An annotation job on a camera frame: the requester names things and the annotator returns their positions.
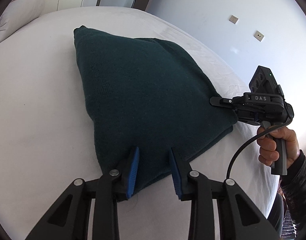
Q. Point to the folded beige duvet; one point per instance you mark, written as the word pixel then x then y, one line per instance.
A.
pixel 17 14

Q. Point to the dark green knit sweater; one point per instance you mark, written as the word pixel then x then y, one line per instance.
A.
pixel 150 94

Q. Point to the black white patterned trousers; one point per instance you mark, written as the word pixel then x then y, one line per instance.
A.
pixel 288 229

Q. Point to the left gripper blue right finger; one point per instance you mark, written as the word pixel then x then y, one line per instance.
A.
pixel 180 170

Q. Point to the wall socket plate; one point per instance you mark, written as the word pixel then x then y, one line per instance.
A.
pixel 258 35
pixel 233 19

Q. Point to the white bed sheet mattress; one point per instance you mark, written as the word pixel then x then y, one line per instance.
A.
pixel 47 137

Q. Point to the wall socket plate upper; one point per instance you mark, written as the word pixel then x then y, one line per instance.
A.
pixel 233 19

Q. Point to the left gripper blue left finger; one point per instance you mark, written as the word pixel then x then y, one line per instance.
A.
pixel 128 173

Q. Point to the person right hand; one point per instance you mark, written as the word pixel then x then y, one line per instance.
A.
pixel 268 147

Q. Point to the wall socket plate lower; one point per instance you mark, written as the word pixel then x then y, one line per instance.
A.
pixel 258 35

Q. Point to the right forearm dark sleeve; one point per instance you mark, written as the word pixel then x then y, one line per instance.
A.
pixel 293 186

